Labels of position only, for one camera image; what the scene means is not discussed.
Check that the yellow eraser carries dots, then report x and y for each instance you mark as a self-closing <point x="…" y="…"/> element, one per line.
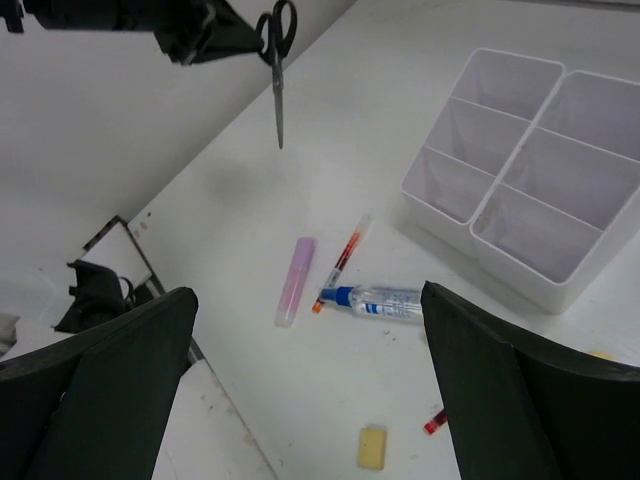
<point x="372" y="448"/>

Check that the red pen left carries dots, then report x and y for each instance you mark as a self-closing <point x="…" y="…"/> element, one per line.
<point x="354" y="241"/>

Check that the white right organizer bin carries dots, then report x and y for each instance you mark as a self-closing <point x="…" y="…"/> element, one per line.
<point x="567" y="200"/>

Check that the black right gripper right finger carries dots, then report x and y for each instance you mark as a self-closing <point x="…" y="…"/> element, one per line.
<point x="521" y="406"/>

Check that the red pen right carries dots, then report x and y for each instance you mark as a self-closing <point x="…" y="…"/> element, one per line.
<point x="436" y="422"/>

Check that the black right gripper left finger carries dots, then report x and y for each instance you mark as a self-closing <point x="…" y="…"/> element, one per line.
<point x="96" y="405"/>

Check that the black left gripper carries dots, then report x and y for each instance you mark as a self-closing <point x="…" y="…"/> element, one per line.
<point x="188" y="32"/>

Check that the red pen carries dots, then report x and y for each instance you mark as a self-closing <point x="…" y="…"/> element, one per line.
<point x="354" y="241"/>
<point x="436" y="422"/>

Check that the black handled scissors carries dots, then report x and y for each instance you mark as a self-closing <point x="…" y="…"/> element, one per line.
<point x="278" y="29"/>

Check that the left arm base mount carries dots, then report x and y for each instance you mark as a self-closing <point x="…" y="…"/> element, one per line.
<point x="99" y="296"/>

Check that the clear blue glue bottle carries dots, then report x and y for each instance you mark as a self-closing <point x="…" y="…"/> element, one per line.
<point x="383" y="302"/>

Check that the purple highlighter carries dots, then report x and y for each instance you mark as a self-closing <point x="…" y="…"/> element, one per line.
<point x="295" y="281"/>

